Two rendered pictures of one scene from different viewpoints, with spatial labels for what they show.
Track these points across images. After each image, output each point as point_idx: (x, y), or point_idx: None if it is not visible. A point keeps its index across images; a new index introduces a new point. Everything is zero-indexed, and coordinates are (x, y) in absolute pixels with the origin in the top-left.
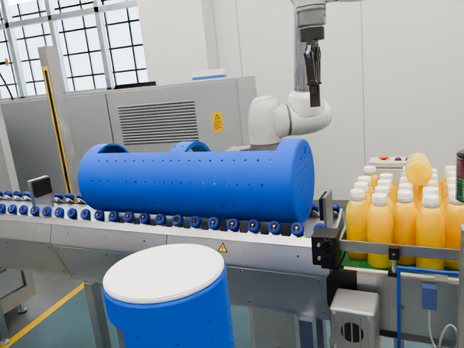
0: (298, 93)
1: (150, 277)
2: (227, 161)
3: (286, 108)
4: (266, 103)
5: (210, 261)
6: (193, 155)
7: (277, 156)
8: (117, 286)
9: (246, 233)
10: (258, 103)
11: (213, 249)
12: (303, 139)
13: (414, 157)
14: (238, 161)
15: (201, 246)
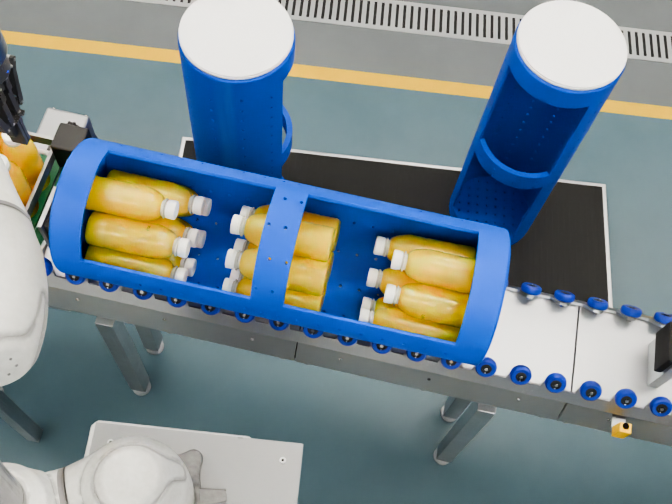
0: (16, 471)
1: (242, 14)
2: (192, 160)
3: (67, 474)
4: (119, 441)
5: (192, 40)
6: (256, 178)
7: (107, 144)
8: (267, 3)
9: None
10: (144, 441)
11: (195, 62)
12: (59, 178)
13: None
14: (173, 156)
15: (210, 68)
